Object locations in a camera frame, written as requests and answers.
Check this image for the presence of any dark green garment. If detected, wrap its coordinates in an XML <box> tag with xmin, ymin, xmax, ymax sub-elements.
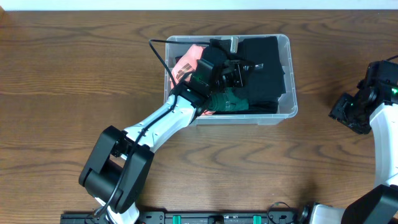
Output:
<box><xmin>207</xmin><ymin>88</ymin><xmax>249</xmax><ymax>112</ymax></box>

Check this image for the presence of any pink patterned garment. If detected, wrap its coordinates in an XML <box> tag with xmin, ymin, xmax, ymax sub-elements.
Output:
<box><xmin>169</xmin><ymin>44</ymin><xmax>215</xmax><ymax>116</ymax></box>

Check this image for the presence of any black garment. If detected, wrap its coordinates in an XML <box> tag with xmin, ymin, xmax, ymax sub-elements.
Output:
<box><xmin>215</xmin><ymin>101</ymin><xmax>279</xmax><ymax>114</ymax></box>
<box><xmin>234</xmin><ymin>36</ymin><xmax>285</xmax><ymax>104</ymax></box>

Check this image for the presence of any clear plastic storage bin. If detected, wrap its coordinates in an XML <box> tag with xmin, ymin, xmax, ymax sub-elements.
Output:
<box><xmin>164</xmin><ymin>34</ymin><xmax>298</xmax><ymax>126</ymax></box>

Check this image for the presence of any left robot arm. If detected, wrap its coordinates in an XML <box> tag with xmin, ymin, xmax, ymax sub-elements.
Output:
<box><xmin>78</xmin><ymin>54</ymin><xmax>255</xmax><ymax>223</ymax></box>

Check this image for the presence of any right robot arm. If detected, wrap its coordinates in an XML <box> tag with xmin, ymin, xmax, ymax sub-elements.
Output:
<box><xmin>295</xmin><ymin>56</ymin><xmax>397</xmax><ymax>224</ymax></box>

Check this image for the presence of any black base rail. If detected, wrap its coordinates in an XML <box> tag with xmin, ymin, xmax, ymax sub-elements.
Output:
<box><xmin>60</xmin><ymin>210</ymin><xmax>302</xmax><ymax>224</ymax></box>

